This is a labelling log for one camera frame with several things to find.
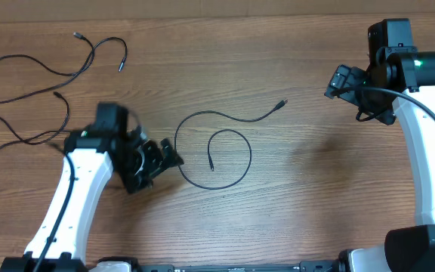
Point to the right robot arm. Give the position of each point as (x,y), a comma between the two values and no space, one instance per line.
(398,86)

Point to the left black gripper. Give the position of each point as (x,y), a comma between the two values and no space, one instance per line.
(156,164)

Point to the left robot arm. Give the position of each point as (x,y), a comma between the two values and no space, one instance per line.
(91,156)

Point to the black base frame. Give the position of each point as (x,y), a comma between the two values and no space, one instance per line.
(116,264)

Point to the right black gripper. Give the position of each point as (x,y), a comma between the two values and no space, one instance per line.
(351,78)

